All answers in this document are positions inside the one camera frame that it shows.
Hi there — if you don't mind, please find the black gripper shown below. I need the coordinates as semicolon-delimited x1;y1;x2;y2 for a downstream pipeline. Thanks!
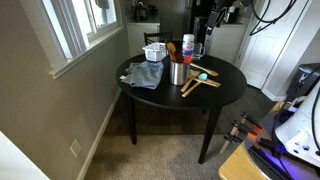
205;5;229;37

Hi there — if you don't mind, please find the red plastic spoon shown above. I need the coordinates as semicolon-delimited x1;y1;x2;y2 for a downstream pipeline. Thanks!
182;54;194;65

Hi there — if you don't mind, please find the long wooden spoon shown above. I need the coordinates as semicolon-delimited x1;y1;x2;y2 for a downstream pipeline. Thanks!
189;62;220;77

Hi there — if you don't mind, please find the wooden spoon in bucket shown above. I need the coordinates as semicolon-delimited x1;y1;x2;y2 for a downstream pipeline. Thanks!
165;41;178;63

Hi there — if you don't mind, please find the steel bucket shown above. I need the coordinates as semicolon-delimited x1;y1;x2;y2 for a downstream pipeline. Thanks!
169;59;191;86

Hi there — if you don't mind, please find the clear glass mug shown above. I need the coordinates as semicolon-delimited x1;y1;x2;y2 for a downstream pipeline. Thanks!
191;42;206;62

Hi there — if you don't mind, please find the flat wooden spatula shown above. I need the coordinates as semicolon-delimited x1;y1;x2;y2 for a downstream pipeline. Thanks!
193;77;222;89

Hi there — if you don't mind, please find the white door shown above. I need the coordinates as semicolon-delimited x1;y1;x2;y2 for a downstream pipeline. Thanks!
239;0;310;90

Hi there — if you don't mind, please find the black chair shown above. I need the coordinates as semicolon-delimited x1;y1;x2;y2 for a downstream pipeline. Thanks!
143;30;174;47

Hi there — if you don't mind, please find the white plastic basket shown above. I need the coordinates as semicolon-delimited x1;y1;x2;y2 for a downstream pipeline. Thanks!
142;42;169;63

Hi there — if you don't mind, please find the black coffee maker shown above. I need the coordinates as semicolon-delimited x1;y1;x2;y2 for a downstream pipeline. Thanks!
129;1;150;23

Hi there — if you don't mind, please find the black round table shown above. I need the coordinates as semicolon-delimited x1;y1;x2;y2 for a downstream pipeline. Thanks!
115;53;248;165

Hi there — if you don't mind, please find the blue cloth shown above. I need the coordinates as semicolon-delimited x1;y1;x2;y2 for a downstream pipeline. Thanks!
124;60;165;90

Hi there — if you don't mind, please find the black bin with lid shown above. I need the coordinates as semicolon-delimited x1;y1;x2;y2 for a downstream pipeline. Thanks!
285;62;320;101

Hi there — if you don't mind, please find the black bar clamp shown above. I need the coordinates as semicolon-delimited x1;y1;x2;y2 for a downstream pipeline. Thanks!
219;132;246;156

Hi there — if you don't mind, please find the light wooden bench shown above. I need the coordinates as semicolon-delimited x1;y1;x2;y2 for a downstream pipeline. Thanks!
218;142;268;180

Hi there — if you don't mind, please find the metal robot mounting plate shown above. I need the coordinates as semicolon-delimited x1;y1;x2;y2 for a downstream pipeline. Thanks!
244;109;320;180

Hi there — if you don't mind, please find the teal spoon wooden handle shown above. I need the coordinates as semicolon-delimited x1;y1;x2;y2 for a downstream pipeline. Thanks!
181;72;209;98

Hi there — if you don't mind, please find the black hanging cable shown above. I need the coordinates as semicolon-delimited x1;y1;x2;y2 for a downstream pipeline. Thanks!
248;0;298;37

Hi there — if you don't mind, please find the wooden spatula with handle hole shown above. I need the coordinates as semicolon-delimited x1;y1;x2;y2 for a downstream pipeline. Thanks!
180;71;200;94

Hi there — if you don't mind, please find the orange handled bar clamp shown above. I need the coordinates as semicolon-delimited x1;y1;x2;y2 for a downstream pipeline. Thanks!
239;111;265;134
229;120;260;140

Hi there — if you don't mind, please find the white window frame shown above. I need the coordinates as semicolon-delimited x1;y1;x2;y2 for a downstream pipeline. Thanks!
19;0;126;80

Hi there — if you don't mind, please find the beige wall vent plate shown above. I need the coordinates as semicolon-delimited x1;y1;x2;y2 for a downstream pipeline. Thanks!
69;138;83;158

